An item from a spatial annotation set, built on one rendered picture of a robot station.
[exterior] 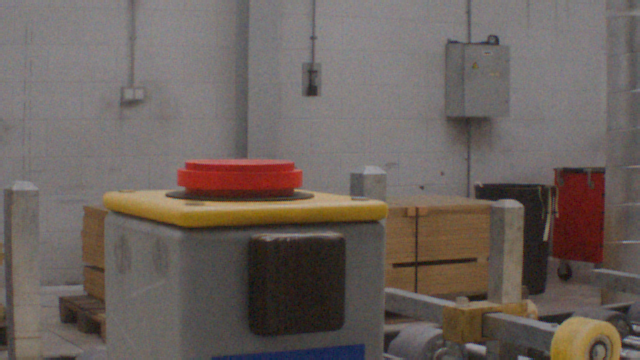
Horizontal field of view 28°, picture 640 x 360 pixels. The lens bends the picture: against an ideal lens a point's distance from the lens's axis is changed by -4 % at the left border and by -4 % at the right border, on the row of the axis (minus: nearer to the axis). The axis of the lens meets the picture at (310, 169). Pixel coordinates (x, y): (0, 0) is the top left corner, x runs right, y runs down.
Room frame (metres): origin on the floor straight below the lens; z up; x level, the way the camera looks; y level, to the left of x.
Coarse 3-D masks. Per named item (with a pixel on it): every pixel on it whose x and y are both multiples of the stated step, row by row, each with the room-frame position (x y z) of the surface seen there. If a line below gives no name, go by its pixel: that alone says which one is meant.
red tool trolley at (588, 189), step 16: (560, 176) 9.08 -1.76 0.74; (576, 176) 8.96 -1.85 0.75; (592, 176) 8.83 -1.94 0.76; (560, 192) 9.09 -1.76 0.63; (576, 192) 8.96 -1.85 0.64; (592, 192) 8.83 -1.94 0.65; (560, 208) 9.08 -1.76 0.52; (576, 208) 8.95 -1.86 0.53; (592, 208) 8.83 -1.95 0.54; (560, 224) 9.08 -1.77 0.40; (576, 224) 8.95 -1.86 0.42; (592, 224) 8.82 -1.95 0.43; (560, 240) 9.07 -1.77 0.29; (576, 240) 8.95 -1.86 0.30; (592, 240) 8.82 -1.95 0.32; (560, 256) 9.07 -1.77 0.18; (576, 256) 8.94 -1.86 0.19; (592, 256) 8.81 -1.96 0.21; (560, 272) 9.13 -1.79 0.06
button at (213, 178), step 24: (192, 168) 0.41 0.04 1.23; (216, 168) 0.40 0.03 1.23; (240, 168) 0.40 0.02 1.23; (264, 168) 0.41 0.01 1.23; (288, 168) 0.41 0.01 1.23; (192, 192) 0.41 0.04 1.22; (216, 192) 0.40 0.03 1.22; (240, 192) 0.40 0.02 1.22; (264, 192) 0.41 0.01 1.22; (288, 192) 0.41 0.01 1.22
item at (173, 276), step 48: (144, 192) 0.43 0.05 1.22; (144, 240) 0.40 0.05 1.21; (192, 240) 0.38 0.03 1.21; (240, 240) 0.38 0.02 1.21; (384, 240) 0.41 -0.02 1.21; (144, 288) 0.40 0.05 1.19; (192, 288) 0.38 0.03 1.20; (240, 288) 0.38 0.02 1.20; (384, 288) 0.41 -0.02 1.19; (144, 336) 0.40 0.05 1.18; (192, 336) 0.38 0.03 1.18; (240, 336) 0.38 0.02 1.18; (288, 336) 0.39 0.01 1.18; (336, 336) 0.40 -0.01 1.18
